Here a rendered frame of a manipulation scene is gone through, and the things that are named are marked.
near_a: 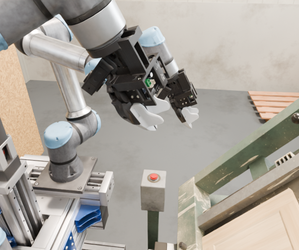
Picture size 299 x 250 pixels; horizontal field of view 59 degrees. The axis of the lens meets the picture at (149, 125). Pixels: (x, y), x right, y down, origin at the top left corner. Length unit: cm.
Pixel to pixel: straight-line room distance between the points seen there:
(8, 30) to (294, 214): 88
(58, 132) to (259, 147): 85
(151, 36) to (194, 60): 350
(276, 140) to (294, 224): 41
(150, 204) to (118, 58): 106
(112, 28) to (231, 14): 380
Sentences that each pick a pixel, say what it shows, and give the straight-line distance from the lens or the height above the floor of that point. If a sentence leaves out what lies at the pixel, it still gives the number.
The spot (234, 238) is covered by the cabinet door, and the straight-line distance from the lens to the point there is 107.
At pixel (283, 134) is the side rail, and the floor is 124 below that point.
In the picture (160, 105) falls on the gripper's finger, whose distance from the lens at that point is 50.
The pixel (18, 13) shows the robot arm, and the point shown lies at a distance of 37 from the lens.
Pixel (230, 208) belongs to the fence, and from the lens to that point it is 112.
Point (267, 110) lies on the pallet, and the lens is 387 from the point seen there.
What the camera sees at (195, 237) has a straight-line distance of 117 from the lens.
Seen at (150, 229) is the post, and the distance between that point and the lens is 161.
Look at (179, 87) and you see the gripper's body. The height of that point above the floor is 151.
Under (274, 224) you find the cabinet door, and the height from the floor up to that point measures 114.
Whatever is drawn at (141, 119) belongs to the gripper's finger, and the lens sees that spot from 49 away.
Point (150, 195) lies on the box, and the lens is 134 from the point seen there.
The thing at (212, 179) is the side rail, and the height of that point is 95.
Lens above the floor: 187
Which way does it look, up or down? 33 degrees down
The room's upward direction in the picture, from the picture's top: straight up
